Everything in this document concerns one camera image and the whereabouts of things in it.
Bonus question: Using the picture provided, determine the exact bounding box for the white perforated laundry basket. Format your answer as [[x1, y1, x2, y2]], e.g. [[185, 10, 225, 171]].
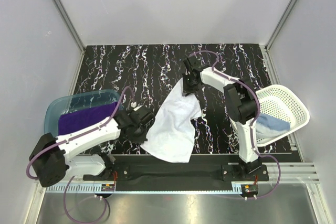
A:
[[256, 84, 310, 147]]

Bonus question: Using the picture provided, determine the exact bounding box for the purple towel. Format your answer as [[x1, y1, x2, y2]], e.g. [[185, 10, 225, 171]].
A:
[[58, 102, 117, 135]]

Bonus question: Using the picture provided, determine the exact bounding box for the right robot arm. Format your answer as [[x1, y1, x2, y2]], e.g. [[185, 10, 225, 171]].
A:
[[182, 55, 262, 180]]

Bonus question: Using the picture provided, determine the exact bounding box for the right orange connector box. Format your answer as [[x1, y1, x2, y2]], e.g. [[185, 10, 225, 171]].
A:
[[242, 184, 259, 194]]

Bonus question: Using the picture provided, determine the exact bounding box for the orange connector box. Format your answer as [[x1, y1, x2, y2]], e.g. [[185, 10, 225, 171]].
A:
[[242, 184, 259, 194], [101, 183, 116, 192]]

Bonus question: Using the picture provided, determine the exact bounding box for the light blue towel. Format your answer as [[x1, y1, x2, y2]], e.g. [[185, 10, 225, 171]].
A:
[[256, 113, 290, 138]]

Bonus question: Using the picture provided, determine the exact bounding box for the blue transparent plastic bin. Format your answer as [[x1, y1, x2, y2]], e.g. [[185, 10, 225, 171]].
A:
[[44, 89, 120, 136]]

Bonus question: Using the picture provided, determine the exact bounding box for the white towel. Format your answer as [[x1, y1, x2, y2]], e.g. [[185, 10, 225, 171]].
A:
[[141, 79, 202, 163]]

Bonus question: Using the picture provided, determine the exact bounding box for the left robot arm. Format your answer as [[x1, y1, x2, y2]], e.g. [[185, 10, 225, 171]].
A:
[[26, 105, 155, 188]]

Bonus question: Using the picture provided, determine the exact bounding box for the white slotted cable duct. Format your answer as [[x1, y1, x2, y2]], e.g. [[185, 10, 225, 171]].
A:
[[46, 182, 244, 194]]

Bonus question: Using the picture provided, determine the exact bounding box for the left orange connector box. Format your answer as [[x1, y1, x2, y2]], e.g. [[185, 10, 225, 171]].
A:
[[101, 183, 116, 192]]

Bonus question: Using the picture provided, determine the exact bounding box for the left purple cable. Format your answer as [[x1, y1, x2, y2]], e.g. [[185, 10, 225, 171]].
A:
[[27, 85, 136, 221]]

